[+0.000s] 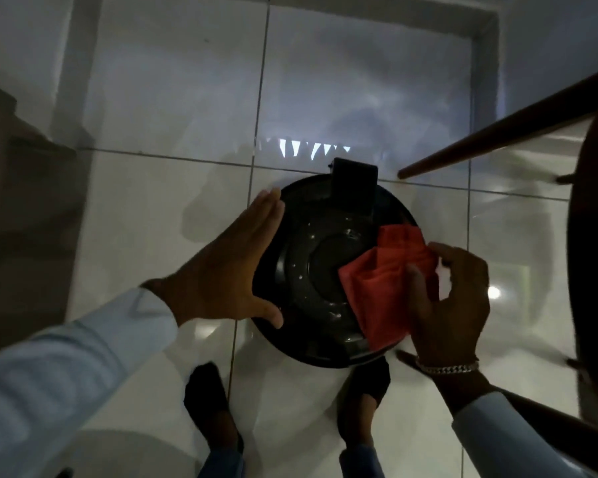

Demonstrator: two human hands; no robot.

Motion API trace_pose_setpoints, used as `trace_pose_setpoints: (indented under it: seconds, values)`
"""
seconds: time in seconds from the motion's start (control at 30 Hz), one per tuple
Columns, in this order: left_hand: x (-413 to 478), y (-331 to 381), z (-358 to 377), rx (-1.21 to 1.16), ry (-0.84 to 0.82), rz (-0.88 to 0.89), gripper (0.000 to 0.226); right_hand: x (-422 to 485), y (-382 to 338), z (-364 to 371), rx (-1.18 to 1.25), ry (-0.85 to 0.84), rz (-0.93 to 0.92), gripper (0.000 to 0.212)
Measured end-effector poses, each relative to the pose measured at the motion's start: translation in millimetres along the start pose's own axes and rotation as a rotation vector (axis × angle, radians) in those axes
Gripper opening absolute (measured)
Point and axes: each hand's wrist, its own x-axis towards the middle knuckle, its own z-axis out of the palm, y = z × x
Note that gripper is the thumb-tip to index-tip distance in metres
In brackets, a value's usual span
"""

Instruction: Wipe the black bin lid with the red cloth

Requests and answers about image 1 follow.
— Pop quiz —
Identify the black slipper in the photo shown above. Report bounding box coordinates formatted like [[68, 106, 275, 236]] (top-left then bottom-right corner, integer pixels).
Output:
[[338, 357, 392, 449], [183, 362, 245, 453]]

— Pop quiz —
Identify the person's left hand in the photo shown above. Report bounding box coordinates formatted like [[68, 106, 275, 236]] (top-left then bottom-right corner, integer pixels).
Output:
[[142, 188, 286, 330]]

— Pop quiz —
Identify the dark wooden chair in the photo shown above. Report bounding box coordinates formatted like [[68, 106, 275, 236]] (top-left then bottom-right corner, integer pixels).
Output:
[[396, 62, 598, 478]]

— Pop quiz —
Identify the person's right hand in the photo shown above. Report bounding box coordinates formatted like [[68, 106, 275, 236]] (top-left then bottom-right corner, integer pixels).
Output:
[[406, 242, 491, 370]]

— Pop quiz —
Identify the person's left forearm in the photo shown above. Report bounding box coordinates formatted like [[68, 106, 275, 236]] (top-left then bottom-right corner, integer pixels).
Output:
[[0, 286, 180, 478]]

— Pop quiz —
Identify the person's left leg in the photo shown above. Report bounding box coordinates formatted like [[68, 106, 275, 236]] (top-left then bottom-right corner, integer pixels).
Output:
[[197, 447, 245, 478]]

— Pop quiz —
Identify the black round fan base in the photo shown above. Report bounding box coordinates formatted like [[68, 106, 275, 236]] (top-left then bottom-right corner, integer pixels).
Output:
[[251, 158, 419, 369]]

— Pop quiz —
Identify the red cloth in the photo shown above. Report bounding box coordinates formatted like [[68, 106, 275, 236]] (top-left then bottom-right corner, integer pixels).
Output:
[[338, 224, 440, 353]]

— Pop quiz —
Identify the brown wooden furniture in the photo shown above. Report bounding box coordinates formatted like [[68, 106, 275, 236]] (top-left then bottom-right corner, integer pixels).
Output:
[[0, 77, 91, 359]]

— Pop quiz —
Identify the person's right leg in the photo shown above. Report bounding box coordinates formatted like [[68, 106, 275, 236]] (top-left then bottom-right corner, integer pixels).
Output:
[[339, 444, 387, 478]]

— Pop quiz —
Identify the silver chain bracelet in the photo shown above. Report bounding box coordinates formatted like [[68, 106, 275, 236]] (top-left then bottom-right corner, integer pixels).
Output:
[[415, 357, 480, 377]]

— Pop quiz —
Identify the person's right forearm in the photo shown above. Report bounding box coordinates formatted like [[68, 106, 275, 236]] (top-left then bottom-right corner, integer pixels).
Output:
[[431, 369, 598, 478]]

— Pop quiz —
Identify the person's leg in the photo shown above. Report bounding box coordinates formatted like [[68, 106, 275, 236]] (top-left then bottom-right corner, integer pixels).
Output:
[[339, 444, 387, 478], [197, 447, 245, 478]]

